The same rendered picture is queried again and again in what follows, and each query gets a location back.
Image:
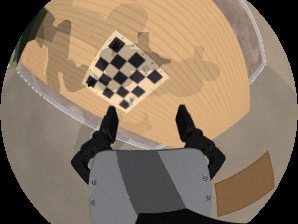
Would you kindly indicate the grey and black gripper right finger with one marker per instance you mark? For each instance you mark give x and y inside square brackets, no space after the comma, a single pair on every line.
[193,137]

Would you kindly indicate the black and white chessboard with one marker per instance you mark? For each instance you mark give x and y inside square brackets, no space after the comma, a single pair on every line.
[118,73]

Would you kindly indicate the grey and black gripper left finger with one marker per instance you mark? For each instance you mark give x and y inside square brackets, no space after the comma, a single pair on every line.
[101,140]

